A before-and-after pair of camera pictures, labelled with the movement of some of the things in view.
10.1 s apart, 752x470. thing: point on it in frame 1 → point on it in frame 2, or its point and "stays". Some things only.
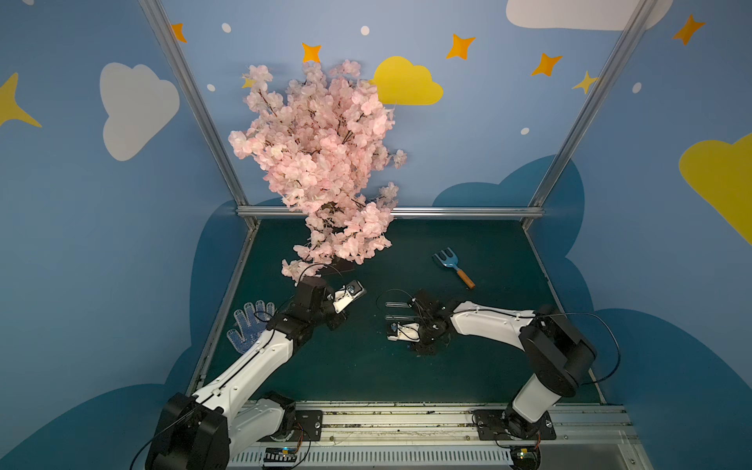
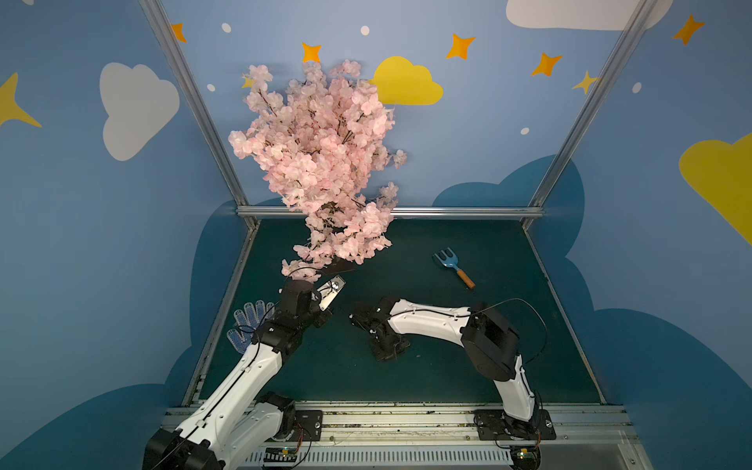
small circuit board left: x=280 y=454 stays
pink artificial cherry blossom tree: x=323 y=143 stays
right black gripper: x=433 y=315 → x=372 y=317
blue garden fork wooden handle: x=449 y=259 stays
